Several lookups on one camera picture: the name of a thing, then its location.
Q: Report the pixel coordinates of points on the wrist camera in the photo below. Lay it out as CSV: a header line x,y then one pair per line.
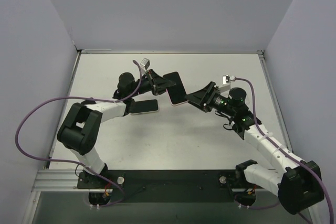
x,y
226,80
144,64

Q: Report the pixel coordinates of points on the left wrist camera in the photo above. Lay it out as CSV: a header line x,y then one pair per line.
x,y
144,64

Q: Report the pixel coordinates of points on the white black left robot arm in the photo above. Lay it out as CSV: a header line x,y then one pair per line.
x,y
80,128

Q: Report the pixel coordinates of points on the phone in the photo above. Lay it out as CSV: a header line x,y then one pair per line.
x,y
177,92
144,107

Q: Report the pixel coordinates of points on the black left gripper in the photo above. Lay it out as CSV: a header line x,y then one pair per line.
x,y
154,83

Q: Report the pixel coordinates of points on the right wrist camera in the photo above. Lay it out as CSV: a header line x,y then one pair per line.
x,y
226,80

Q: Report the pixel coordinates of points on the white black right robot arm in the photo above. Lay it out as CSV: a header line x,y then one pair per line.
x,y
294,181

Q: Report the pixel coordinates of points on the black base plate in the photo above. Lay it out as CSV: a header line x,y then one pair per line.
x,y
166,186

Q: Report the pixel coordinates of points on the aluminium front rail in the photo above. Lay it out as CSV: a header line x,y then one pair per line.
x,y
56,181

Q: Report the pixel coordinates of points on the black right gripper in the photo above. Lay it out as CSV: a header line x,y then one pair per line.
x,y
210,96

